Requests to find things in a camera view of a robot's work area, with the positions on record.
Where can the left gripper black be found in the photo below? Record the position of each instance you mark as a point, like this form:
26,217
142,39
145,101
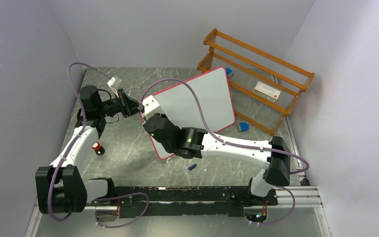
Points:
128,106

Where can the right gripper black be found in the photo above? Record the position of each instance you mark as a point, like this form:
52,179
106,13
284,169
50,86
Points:
161,115

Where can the whiteboard with pink frame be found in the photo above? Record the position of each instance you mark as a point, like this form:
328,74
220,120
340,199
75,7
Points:
203,101

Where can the blue marker cap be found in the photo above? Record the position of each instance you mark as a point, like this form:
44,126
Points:
192,167

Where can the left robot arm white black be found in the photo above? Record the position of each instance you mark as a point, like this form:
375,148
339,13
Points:
60,187

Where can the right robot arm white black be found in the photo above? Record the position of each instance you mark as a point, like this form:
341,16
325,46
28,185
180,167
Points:
272,157

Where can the blue eraser on table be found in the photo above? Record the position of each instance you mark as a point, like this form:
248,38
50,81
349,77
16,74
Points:
242,126

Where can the blue eraser on shelf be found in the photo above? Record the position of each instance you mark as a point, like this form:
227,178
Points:
229,72

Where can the orange wooden shelf rack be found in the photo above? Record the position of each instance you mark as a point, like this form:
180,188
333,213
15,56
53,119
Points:
251,65

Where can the white labelled box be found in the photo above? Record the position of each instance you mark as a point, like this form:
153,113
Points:
270,93

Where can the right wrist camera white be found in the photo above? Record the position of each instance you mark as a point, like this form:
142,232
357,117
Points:
151,107

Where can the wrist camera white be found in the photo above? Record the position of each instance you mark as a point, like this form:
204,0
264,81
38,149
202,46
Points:
114,85
151,107

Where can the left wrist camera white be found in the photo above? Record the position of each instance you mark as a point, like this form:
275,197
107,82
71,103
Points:
114,85

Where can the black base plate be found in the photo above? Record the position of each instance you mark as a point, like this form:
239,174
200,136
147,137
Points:
177,201

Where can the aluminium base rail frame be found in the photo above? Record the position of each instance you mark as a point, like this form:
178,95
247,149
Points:
299,213

